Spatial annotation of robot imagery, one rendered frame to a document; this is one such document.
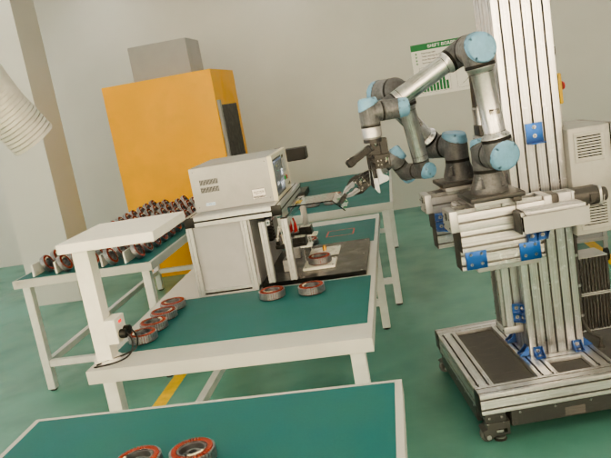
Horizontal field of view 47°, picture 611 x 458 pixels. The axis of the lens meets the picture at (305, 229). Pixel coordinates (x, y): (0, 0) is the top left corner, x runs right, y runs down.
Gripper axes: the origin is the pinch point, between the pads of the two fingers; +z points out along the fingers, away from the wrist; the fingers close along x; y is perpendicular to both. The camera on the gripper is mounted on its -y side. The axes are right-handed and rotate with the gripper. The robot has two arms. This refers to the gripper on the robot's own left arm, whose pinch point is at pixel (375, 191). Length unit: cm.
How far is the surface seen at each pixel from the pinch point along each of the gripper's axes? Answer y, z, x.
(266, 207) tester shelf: -44, 4, 34
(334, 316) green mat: -24, 40, -20
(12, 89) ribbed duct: -116, -58, -28
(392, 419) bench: -16, 40, -107
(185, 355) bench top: -78, 41, -34
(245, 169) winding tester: -51, -12, 49
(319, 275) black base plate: -26, 38, 34
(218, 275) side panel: -71, 32, 39
